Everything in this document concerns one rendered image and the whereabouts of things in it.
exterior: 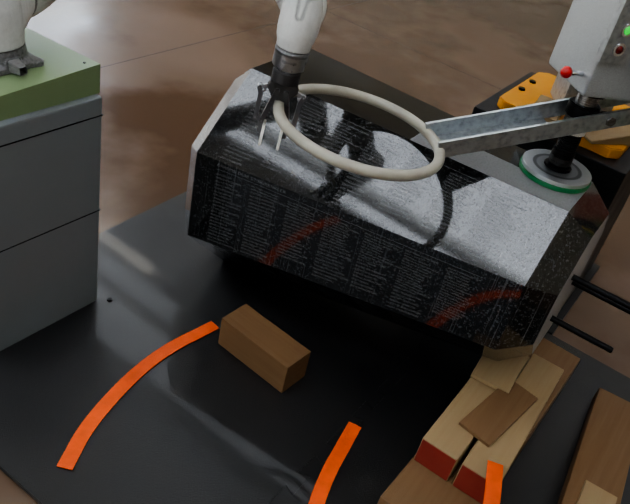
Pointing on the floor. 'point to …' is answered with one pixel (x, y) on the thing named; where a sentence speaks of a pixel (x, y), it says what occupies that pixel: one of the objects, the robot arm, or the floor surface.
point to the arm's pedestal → (38, 218)
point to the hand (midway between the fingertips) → (270, 135)
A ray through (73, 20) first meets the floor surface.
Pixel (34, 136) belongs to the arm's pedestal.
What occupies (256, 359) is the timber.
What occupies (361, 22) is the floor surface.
